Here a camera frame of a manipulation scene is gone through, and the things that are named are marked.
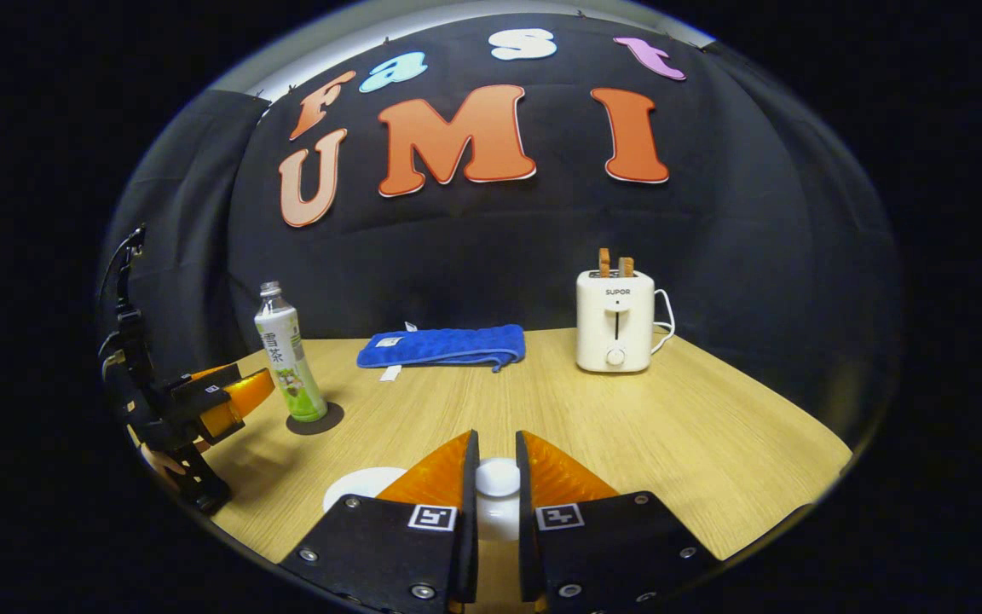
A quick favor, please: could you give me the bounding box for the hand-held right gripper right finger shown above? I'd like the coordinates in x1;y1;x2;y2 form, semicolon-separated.
515;431;722;614

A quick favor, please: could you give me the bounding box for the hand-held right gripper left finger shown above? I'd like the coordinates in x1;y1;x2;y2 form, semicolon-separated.
280;429;481;614

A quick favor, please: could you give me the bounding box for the white teacup lid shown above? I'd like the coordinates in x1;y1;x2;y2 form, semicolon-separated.
476;457;522;542

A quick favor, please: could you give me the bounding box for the clear water bottle green label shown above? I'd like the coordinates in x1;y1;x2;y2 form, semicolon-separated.
253;281;329;424

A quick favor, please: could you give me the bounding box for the dark round coaster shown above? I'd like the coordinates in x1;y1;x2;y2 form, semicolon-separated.
286;401;345;437

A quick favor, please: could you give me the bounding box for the white teacup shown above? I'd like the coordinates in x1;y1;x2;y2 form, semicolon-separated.
323;466;408;513

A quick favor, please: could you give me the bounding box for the blue towel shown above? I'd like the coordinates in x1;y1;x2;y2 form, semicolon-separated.
356;321;527;382

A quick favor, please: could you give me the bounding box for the cream toaster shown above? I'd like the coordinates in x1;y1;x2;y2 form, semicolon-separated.
576;269;656;374

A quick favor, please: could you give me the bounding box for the black backdrop cloth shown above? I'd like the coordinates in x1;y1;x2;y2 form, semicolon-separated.
99;13;905;444

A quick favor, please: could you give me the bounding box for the white toaster cable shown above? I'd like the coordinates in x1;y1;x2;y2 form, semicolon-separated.
652;288;677;355

